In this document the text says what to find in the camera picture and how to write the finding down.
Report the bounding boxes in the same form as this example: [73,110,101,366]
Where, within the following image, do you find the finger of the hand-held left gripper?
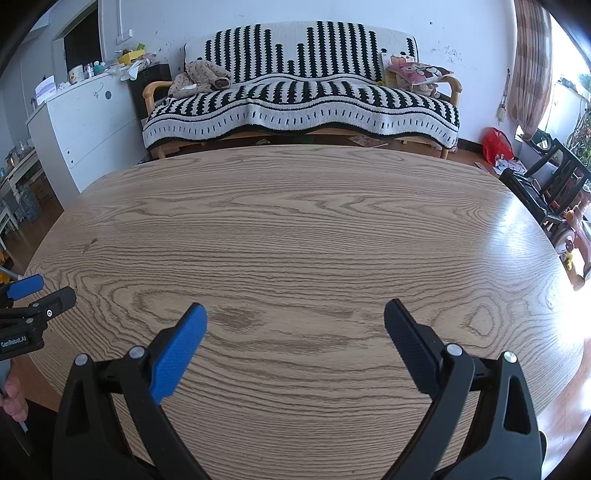
[0,286,77,321]
[0,274,45,308]

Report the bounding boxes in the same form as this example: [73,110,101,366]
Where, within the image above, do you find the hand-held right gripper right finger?
[383,298,543,480]

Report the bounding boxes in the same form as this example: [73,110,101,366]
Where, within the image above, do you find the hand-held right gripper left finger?
[52,302,208,480]

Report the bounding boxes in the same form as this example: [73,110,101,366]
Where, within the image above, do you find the person's left hand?
[0,373,29,423]

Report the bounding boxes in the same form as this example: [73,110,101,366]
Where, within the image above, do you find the blue water jug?
[17,185,44,222]

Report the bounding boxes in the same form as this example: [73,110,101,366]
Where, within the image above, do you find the white table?
[0,148,47,241]

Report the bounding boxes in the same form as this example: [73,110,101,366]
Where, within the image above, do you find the white cabinet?
[25,74,144,195]

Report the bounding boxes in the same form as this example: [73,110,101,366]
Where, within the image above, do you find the white box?
[34,76,58,104]

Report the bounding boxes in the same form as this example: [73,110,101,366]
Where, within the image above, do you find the black wooden chair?
[499,138,591,241]

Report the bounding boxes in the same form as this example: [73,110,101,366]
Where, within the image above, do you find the red plastic bag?
[481,128,515,166]

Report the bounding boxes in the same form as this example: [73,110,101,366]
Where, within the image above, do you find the black cabinet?
[127,64,172,134]

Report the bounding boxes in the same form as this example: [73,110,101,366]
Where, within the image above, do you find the wooden sofa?
[141,21,462,160]

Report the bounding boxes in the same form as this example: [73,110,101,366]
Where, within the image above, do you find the white crumpled paper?
[121,59,155,81]

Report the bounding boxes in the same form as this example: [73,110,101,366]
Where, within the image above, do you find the hanging duster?
[495,69,511,123]

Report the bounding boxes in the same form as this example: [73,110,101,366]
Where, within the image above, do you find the black white striped sofa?
[141,21,461,149]

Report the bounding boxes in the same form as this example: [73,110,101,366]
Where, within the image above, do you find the green window plants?
[556,74,591,162]

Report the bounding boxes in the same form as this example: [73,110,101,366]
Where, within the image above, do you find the pink printed cushion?
[385,60,454,97]

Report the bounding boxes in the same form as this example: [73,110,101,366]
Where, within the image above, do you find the yellow picture book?
[380,51,399,88]

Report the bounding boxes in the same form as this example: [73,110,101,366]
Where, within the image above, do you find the checked curtain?
[508,0,555,141]

